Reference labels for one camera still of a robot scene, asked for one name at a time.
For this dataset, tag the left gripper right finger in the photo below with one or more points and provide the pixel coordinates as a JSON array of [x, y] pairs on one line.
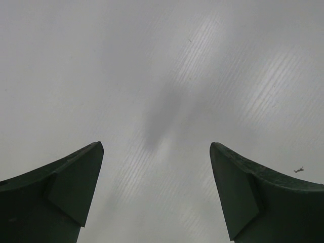
[[260, 204]]

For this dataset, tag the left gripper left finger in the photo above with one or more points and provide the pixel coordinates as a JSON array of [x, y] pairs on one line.
[[51, 203]]

